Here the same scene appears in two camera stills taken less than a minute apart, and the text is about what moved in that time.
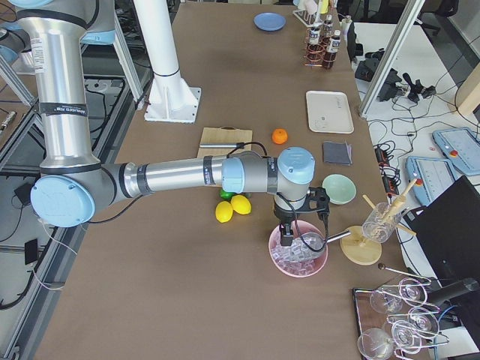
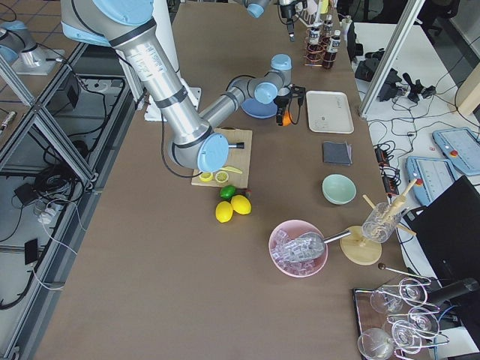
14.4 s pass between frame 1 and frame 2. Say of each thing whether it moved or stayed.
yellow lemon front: stayed
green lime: stayed
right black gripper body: moved
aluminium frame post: stayed
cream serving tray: stayed
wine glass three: stayed
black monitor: stayed
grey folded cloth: stayed
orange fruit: moved
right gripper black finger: moved
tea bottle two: stayed
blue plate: moved
